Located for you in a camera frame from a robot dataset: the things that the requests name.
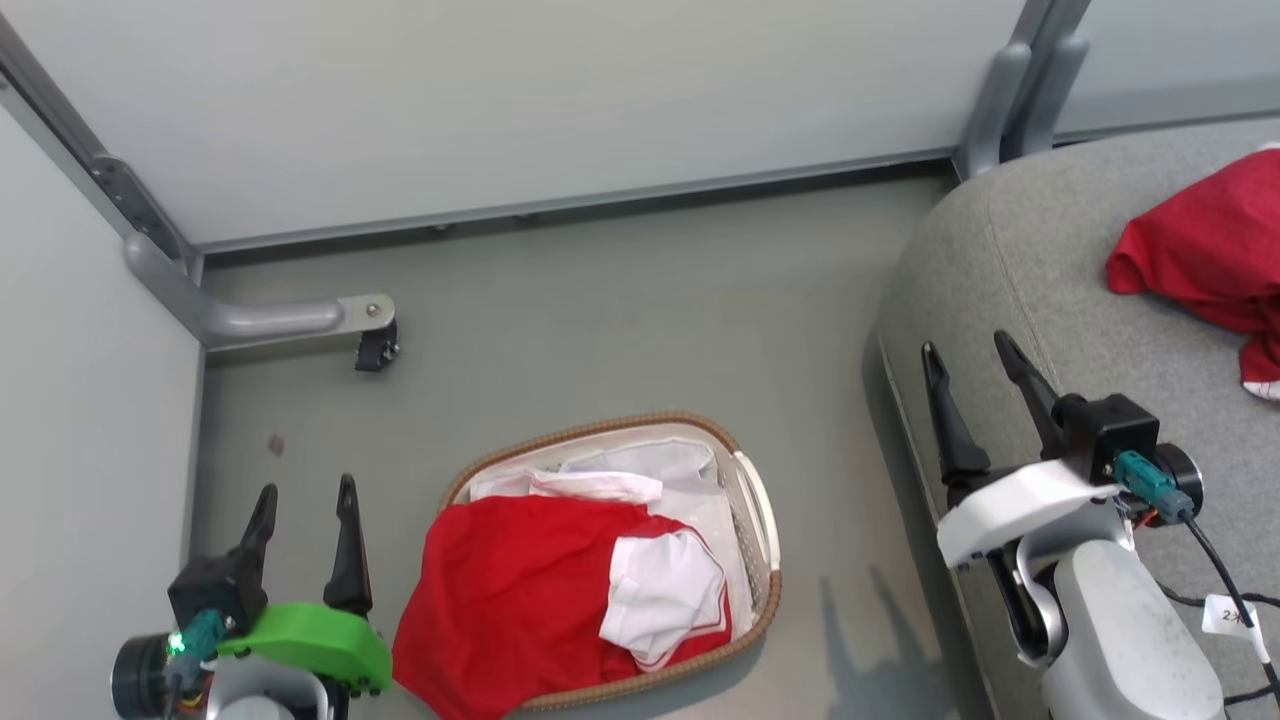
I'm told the woven white laundry basket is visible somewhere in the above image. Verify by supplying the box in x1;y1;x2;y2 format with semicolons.
440;410;784;713

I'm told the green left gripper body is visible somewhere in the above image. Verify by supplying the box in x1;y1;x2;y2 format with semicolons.
215;600;394;697

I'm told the black caster wheel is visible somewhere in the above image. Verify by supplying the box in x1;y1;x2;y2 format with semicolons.
354;317;402;374

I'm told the red garment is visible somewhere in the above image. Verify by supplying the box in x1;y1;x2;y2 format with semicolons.
1105;143;1280;403

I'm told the red shirt with white sleeves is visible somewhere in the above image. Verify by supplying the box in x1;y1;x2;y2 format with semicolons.
391;494;734;720

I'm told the teal cable connector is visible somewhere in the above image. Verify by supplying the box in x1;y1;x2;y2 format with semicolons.
166;608;229;691
1114;450;1197;524

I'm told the grey partition foot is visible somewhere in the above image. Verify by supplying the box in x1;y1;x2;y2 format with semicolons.
124;232;397;351

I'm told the white garment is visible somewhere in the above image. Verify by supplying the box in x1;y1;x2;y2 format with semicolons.
467;437;755;641

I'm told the grey partition bottom rail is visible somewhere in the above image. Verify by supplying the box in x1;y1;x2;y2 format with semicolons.
190;148;963;257

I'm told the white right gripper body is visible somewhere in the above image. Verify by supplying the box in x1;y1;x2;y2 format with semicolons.
936;458;1123;572

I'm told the teal right cable connector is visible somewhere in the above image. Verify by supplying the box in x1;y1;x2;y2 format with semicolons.
1114;450;1197;524

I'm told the teal left cable connector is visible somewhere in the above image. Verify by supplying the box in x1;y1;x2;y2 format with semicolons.
166;608;229;691

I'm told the grey partition corner post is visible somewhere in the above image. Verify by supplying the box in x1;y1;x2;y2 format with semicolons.
0;12;204;286

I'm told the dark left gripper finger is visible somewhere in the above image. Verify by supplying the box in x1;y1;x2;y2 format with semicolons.
322;474;374;617
236;484;280;579

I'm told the grey fabric sofa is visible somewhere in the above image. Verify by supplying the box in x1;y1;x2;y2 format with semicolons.
877;117;1280;720

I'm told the thin black cable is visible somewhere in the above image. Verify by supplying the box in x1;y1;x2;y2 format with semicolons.
1150;512;1280;707

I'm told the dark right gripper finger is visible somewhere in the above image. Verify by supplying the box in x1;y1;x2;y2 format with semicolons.
921;341;994;504
992;330;1089;463

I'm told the white paper cable tag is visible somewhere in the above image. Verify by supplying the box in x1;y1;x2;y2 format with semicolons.
1200;593;1271;665

